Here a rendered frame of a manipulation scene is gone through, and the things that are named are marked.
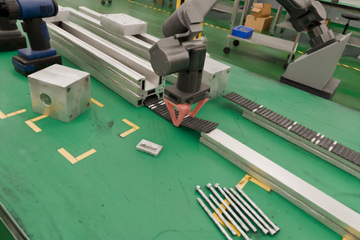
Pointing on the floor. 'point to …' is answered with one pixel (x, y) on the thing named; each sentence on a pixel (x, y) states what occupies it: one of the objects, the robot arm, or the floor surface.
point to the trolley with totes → (244, 33)
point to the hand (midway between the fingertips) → (183, 119)
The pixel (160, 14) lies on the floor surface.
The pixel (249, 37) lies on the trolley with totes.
